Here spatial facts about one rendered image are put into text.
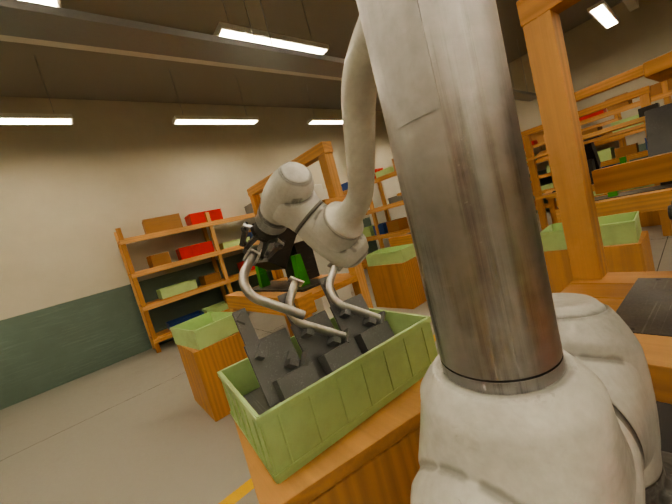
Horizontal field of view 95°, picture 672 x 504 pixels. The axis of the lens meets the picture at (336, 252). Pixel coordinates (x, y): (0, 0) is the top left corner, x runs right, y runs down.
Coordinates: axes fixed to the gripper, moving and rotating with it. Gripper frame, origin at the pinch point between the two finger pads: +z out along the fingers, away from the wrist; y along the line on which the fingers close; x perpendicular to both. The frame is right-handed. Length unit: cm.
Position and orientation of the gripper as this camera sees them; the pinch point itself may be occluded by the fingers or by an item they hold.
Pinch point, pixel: (252, 255)
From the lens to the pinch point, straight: 103.1
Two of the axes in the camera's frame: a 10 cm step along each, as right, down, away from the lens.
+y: -8.6, -4.4, -2.5
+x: -2.3, 7.8, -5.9
